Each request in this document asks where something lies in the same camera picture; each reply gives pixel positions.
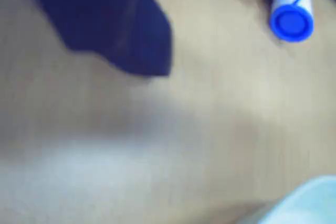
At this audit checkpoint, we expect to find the light green plastic bowl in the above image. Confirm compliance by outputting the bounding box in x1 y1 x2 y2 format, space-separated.
241 174 336 224

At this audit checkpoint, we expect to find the white marker with blue cap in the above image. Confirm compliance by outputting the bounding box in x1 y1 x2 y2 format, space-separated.
267 0 314 43

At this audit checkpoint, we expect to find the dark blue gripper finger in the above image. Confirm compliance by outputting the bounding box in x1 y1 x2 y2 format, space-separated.
23 0 173 78

